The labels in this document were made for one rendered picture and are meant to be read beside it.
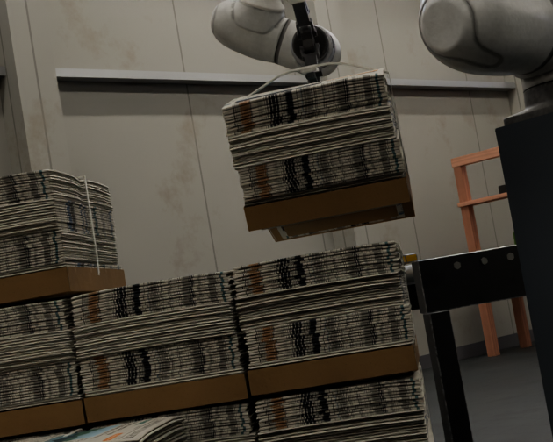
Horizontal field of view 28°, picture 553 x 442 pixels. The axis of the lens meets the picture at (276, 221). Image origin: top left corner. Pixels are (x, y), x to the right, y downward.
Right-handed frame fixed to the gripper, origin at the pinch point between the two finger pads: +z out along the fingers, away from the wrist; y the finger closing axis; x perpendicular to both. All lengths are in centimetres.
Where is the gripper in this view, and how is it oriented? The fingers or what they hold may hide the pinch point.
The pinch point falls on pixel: (301, 31)
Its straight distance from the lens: 210.5
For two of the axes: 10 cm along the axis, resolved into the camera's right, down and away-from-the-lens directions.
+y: 2.0, 9.8, 0.0
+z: -1.3, 0.3, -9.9
